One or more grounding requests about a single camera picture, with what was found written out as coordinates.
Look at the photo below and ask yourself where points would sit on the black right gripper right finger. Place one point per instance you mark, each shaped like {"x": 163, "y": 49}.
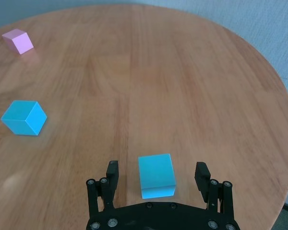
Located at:
{"x": 202, "y": 179}

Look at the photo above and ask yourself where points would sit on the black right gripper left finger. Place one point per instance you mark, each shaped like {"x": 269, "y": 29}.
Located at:
{"x": 111, "y": 179}

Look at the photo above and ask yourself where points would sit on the blue cube block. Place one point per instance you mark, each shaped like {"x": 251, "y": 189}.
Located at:
{"x": 157, "y": 172}
{"x": 21, "y": 117}

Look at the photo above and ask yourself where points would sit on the pink cube block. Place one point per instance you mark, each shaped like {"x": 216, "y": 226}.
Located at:
{"x": 19, "y": 42}

